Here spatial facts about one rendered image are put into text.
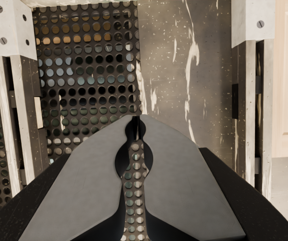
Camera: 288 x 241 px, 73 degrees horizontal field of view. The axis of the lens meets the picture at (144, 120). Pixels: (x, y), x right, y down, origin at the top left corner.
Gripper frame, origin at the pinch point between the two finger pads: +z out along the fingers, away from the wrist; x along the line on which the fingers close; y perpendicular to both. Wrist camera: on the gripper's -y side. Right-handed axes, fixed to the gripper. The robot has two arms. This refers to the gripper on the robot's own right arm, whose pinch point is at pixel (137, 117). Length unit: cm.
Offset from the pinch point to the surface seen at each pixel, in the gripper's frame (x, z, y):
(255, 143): 26.6, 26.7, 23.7
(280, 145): 34, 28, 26
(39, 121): -26.6, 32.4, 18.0
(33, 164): -26.4, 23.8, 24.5
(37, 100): -26.7, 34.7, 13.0
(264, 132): 26.8, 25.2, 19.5
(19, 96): -27.5, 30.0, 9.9
